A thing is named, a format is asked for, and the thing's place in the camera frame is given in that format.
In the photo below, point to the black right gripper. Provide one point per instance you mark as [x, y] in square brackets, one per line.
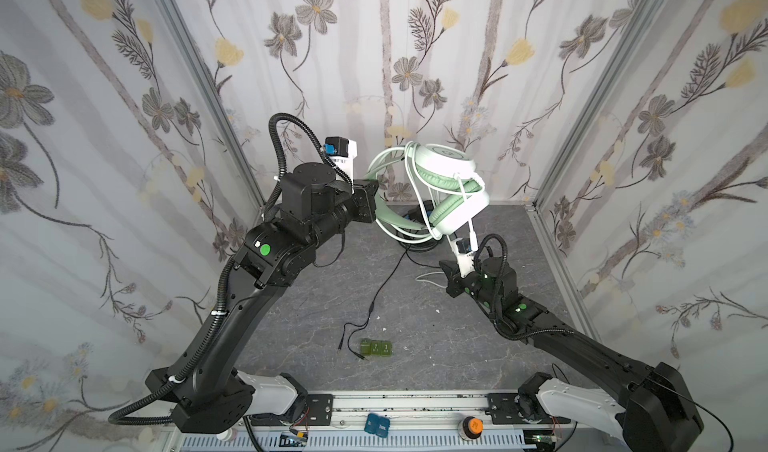
[452, 277]

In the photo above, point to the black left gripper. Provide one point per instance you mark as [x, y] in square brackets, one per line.
[366, 200]

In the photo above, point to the mint green headphones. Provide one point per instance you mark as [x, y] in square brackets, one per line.
[435, 172]

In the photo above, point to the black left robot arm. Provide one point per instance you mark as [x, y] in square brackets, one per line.
[210, 395]

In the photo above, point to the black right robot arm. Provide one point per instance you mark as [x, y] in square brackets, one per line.
[648, 407]

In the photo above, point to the black and blue headphones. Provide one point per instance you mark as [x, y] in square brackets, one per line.
[414, 215]

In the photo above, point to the right black corrugated conduit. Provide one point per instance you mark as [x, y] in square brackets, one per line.
[514, 316]

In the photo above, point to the black corrugated conduit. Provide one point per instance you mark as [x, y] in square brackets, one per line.
[514, 316]
[151, 410]

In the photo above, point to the orange emergency stop button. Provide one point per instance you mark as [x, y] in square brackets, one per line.
[470, 428]

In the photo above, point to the left black corrugated conduit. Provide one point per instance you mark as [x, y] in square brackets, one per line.
[151, 410]

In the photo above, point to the small blue box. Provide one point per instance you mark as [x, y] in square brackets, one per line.
[377, 425]

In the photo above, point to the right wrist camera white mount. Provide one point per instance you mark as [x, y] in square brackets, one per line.
[464, 249]

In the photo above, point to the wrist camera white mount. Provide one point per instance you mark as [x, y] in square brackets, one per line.
[342, 151]
[464, 249]

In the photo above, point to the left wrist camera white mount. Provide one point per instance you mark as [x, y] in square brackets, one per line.
[342, 151]

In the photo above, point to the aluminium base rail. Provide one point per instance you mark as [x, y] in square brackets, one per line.
[408, 411]

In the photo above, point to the white slotted cable duct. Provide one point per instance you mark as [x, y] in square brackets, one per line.
[417, 440]

